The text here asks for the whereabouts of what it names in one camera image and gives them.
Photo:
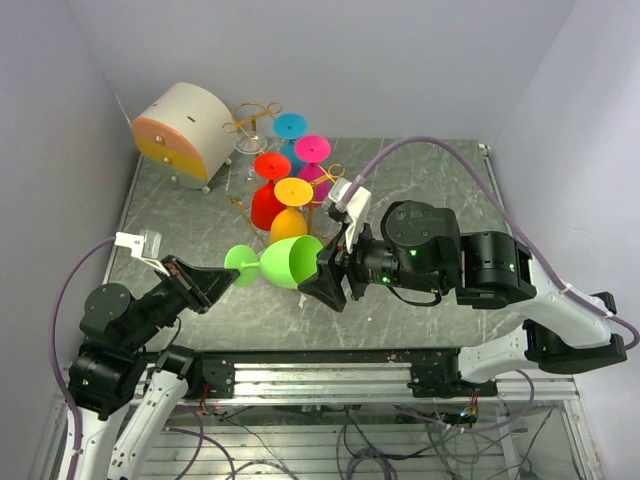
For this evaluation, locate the blue wine glass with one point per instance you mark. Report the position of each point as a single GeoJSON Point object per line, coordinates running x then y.
{"type": "Point", "coordinates": [290, 127]}

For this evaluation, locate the clear wine glass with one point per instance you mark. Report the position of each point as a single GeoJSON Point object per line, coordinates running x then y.
{"type": "Point", "coordinates": [250, 144]}

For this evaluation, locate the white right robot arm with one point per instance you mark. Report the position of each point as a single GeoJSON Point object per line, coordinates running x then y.
{"type": "Point", "coordinates": [422, 249]}

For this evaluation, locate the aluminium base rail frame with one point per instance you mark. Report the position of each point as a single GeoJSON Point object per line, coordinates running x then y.
{"type": "Point", "coordinates": [249, 378]}

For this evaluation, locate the orange wine glass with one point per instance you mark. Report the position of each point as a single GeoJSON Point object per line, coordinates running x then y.
{"type": "Point", "coordinates": [293, 193]}

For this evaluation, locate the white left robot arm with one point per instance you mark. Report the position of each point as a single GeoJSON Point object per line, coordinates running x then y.
{"type": "Point", "coordinates": [103, 376]}

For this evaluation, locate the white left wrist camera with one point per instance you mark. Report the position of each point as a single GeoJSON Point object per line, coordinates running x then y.
{"type": "Point", "coordinates": [143, 247]}

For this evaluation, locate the gold wire glass rack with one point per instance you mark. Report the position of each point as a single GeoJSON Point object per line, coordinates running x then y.
{"type": "Point", "coordinates": [254, 116]}

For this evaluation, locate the pink wine glass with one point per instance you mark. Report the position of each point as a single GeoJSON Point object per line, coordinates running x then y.
{"type": "Point", "coordinates": [312, 150]}

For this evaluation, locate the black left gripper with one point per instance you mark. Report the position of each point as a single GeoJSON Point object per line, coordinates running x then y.
{"type": "Point", "coordinates": [190, 281]}

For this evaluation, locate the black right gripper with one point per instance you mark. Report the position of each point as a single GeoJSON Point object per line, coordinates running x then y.
{"type": "Point", "coordinates": [328, 282]}

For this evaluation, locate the red wine glass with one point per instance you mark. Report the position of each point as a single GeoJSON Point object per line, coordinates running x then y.
{"type": "Point", "coordinates": [272, 166]}

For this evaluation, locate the round white drawer cabinet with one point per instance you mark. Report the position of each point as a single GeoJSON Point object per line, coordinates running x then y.
{"type": "Point", "coordinates": [182, 134]}

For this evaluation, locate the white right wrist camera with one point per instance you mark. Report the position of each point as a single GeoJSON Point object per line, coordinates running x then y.
{"type": "Point", "coordinates": [352, 201]}

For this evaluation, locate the green wine glass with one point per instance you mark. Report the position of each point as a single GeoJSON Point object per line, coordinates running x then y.
{"type": "Point", "coordinates": [285, 264]}

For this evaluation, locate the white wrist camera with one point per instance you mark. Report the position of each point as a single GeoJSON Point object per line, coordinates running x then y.
{"type": "Point", "coordinates": [143, 247]}
{"type": "Point", "coordinates": [352, 201]}

